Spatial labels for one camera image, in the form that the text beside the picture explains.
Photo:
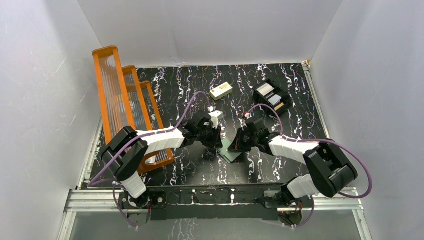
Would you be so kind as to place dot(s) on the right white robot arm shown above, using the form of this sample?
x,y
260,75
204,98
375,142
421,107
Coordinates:
x,y
329,169

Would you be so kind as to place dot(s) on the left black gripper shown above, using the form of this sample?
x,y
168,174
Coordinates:
x,y
214,135

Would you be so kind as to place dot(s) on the black card tray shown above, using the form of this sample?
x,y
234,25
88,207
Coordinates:
x,y
279,100

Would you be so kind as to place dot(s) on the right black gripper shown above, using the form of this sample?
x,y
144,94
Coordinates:
x,y
237,146

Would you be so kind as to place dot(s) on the orange acrylic file rack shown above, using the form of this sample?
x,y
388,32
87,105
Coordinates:
x,y
124,99

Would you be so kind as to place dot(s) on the silver credit card in tray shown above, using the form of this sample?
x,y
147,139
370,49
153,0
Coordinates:
x,y
265,89

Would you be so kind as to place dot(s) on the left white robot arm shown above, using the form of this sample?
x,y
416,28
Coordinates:
x,y
131,148

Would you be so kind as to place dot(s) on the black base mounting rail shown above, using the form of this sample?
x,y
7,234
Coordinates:
x,y
263,201

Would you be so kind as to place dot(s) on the small cream cardboard box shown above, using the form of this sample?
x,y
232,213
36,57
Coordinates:
x,y
221,91

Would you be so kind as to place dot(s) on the mint green card holder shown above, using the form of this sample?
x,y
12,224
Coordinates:
x,y
228,156

